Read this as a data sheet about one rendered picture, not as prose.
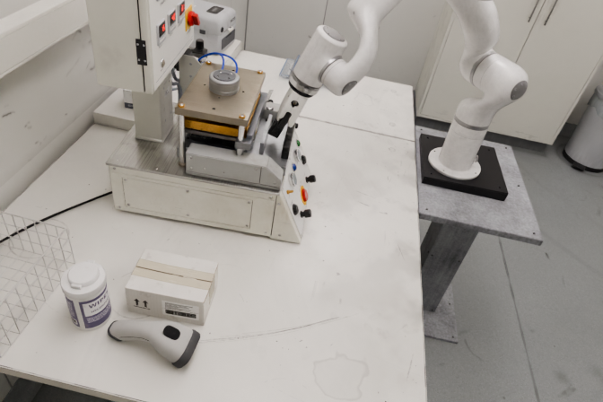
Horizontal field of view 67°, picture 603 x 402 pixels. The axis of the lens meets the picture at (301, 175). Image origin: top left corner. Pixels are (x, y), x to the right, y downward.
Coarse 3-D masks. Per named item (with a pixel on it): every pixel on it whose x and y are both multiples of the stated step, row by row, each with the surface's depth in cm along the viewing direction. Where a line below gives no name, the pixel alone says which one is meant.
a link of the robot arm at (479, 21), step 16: (448, 0) 126; (464, 0) 124; (464, 16) 125; (480, 16) 124; (496, 16) 125; (464, 32) 130; (480, 32) 127; (496, 32) 128; (464, 48) 139; (480, 48) 132; (464, 64) 145
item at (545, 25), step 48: (528, 0) 275; (576, 0) 270; (432, 48) 331; (528, 48) 292; (576, 48) 287; (432, 96) 322; (480, 96) 316; (528, 96) 310; (576, 96) 305; (528, 144) 337; (576, 144) 327
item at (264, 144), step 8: (264, 120) 137; (264, 128) 134; (256, 136) 130; (264, 136) 124; (272, 136) 131; (280, 136) 132; (256, 144) 127; (264, 144) 123; (272, 144) 128; (280, 144) 129; (248, 152) 124; (256, 152) 124; (264, 152) 125; (272, 152) 125; (280, 152) 126; (280, 160) 123
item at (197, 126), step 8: (256, 104) 127; (192, 120) 116; (200, 120) 116; (208, 120) 117; (192, 128) 118; (200, 128) 117; (208, 128) 117; (216, 128) 117; (224, 128) 116; (232, 128) 116; (248, 128) 118; (216, 136) 118; (224, 136) 118; (232, 136) 118
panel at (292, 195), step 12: (288, 168) 130; (300, 168) 143; (288, 180) 128; (300, 180) 140; (288, 192) 124; (300, 192) 138; (288, 204) 124; (300, 204) 136; (300, 216) 133; (300, 228) 131
